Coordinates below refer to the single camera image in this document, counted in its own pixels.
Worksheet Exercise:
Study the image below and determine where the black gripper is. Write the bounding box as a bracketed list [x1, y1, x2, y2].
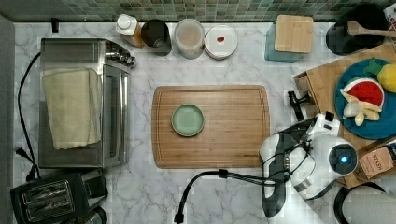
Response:
[288, 91, 315, 121]

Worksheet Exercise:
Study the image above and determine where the bamboo drawer box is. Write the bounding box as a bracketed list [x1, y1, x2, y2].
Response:
[292, 42, 396, 189]

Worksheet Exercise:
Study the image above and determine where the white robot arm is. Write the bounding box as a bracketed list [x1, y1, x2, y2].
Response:
[260, 112, 395, 224]

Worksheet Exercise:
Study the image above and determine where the plush banana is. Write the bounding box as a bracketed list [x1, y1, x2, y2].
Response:
[340, 89, 382, 126]

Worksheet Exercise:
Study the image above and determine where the plush watermelon slice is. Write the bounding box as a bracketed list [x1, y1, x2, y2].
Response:
[344, 77, 385, 107]

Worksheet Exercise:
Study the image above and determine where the teal canister bamboo lid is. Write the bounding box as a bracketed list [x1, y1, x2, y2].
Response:
[264, 15, 314, 63]

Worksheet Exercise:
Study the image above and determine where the plush pineapple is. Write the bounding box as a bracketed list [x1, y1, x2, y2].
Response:
[363, 58, 396, 93]

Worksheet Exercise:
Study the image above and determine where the wooden spoon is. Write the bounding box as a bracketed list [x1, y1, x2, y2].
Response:
[347, 21, 396, 37]

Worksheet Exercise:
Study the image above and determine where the tea bag packet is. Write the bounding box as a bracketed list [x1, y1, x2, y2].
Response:
[359, 147, 395, 179]

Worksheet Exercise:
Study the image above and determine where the large bamboo cutting board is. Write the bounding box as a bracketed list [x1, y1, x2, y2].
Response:
[151, 85, 270, 169]

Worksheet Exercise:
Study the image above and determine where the black utensil pot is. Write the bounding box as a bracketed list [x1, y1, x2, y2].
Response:
[326, 3, 389, 55]

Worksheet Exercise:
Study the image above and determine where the white lidded jar red knob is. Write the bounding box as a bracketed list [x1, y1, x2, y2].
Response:
[205, 25, 237, 60]

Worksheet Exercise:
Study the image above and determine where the green ceramic bowl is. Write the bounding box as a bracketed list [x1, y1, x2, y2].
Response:
[171, 104, 205, 137]

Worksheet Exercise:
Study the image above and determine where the clear cereal container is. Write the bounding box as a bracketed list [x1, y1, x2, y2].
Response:
[174, 19, 205, 60]

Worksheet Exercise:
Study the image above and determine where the dark glass cup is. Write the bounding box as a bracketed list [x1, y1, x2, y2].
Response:
[141, 19, 172, 56]

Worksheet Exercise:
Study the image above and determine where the amber bottle white cap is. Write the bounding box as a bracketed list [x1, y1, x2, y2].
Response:
[116, 14, 145, 48]

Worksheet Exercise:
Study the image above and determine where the silver toaster oven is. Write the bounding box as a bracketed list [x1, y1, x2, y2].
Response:
[38, 38, 135, 169]

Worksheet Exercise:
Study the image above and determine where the beige folded towel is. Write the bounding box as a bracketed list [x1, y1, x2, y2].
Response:
[42, 67, 102, 149]

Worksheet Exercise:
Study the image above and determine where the black toaster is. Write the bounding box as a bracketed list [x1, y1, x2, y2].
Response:
[10, 169, 108, 224]

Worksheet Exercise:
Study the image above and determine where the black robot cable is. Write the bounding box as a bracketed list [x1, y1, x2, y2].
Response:
[173, 168, 292, 224]

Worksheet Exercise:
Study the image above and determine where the black oven power cord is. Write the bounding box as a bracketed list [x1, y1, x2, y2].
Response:
[15, 51, 42, 182]

